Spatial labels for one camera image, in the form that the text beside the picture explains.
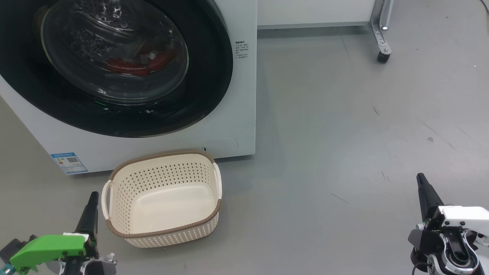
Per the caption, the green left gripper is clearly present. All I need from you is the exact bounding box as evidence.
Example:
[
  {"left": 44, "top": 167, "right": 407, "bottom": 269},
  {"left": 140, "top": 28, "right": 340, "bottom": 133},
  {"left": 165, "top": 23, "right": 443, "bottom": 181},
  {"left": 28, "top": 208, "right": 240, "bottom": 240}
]
[{"left": 10, "top": 191, "right": 117, "bottom": 275}]

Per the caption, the cream perforated basket brown rim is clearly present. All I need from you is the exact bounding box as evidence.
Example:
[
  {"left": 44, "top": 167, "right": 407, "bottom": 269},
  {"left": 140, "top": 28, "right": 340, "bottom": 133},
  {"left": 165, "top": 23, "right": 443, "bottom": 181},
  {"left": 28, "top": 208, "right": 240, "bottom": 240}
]
[{"left": 101, "top": 150, "right": 223, "bottom": 249}]

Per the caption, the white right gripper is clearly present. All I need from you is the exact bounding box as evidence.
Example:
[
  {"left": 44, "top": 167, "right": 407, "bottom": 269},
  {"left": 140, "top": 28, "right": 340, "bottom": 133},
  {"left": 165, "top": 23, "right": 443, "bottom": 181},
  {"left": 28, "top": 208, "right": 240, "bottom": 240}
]
[{"left": 408, "top": 173, "right": 489, "bottom": 249}]

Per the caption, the blue energy label sticker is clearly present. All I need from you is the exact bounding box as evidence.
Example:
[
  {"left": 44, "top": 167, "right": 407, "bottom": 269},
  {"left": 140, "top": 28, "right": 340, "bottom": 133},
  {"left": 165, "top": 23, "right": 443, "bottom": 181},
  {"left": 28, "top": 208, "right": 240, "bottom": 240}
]
[{"left": 50, "top": 153, "right": 89, "bottom": 175}]

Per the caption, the metal cart leg with caster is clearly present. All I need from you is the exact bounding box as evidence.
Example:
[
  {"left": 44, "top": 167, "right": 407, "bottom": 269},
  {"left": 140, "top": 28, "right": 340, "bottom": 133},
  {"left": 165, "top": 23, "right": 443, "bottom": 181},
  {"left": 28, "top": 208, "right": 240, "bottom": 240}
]
[{"left": 368, "top": 0, "right": 394, "bottom": 64}]

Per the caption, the red and white garment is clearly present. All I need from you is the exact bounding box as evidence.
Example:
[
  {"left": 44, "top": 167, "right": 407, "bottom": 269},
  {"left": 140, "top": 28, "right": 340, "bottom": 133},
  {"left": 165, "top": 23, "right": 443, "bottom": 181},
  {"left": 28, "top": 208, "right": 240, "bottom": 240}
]
[{"left": 105, "top": 48, "right": 178, "bottom": 77}]

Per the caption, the white panel board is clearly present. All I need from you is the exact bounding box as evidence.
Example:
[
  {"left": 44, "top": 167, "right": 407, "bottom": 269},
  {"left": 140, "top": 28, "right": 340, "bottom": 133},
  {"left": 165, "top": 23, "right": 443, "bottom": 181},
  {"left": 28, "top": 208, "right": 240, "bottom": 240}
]
[{"left": 257, "top": 0, "right": 377, "bottom": 29}]

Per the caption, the white front-load washing machine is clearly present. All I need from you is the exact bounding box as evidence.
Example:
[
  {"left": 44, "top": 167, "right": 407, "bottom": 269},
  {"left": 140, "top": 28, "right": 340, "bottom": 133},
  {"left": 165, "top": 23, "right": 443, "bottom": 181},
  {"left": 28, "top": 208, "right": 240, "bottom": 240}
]
[{"left": 0, "top": 0, "right": 257, "bottom": 175}]

